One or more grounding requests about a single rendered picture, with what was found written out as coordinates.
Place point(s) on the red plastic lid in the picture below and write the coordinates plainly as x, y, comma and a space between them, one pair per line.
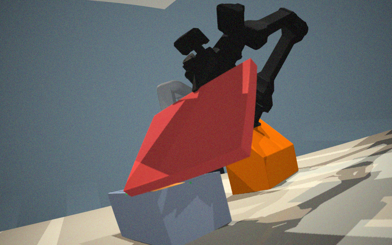
204, 131

